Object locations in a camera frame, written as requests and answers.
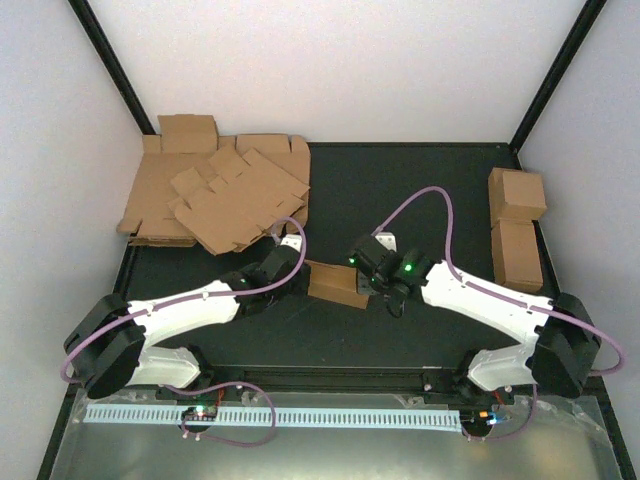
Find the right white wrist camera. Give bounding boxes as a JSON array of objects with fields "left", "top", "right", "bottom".
[{"left": 375, "top": 232, "right": 397, "bottom": 252}]

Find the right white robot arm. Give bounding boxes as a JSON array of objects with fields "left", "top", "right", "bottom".
[{"left": 349, "top": 235, "right": 602, "bottom": 403}]

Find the stack of flat cardboard blanks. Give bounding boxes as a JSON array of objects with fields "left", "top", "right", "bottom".
[{"left": 117, "top": 114, "right": 311, "bottom": 247}]

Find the left black frame post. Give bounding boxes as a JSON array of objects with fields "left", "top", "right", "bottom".
[{"left": 67, "top": 0, "right": 156, "bottom": 135}]

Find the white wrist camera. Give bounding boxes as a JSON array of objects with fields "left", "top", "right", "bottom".
[
  {"left": 279, "top": 234, "right": 303, "bottom": 253},
  {"left": 375, "top": 232, "right": 397, "bottom": 252}
]

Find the black frame post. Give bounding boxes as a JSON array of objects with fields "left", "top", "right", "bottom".
[
  {"left": 67, "top": 0, "right": 156, "bottom": 135},
  {"left": 509, "top": 0, "right": 607, "bottom": 154}
]

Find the cardboard box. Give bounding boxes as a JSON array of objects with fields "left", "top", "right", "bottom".
[
  {"left": 306, "top": 260, "right": 369, "bottom": 310},
  {"left": 491, "top": 220, "right": 543, "bottom": 293},
  {"left": 488, "top": 168, "right": 547, "bottom": 225}
]

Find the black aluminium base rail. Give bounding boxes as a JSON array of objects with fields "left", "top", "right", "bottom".
[{"left": 74, "top": 363, "right": 601, "bottom": 401}]

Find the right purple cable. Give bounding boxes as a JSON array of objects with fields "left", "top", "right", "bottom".
[{"left": 372, "top": 185, "right": 626, "bottom": 444}]

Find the light blue slotted cable duct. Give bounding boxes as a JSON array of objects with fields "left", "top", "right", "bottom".
[{"left": 83, "top": 404, "right": 462, "bottom": 433}]

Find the right black frame post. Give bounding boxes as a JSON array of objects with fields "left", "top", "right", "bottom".
[{"left": 509, "top": 0, "right": 607, "bottom": 154}]

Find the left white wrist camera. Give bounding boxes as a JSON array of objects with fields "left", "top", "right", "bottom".
[{"left": 279, "top": 234, "right": 303, "bottom": 253}]

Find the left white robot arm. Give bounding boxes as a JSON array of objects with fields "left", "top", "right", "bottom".
[{"left": 62, "top": 235, "right": 310, "bottom": 399}]

